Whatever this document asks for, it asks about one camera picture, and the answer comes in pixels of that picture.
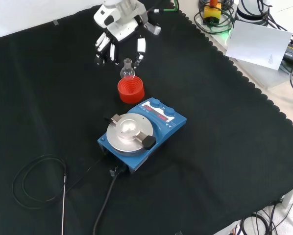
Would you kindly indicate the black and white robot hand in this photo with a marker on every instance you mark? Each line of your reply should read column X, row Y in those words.
column 120, row 25

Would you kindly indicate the clear round-bottom glass flask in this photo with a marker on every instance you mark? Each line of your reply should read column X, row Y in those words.
column 127, row 71

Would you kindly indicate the heater with blue base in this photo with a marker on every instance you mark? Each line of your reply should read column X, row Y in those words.
column 141, row 133

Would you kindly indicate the black cloth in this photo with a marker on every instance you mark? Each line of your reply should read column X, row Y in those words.
column 127, row 147

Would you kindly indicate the orange ribbed flask stand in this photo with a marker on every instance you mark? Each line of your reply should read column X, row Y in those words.
column 131, row 89

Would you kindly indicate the steel temperature probe rod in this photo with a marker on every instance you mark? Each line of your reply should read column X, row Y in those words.
column 63, row 200

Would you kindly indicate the yellow stop button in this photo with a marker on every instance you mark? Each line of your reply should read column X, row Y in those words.
column 212, row 12

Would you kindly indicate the pale board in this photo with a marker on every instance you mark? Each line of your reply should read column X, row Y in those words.
column 258, row 45

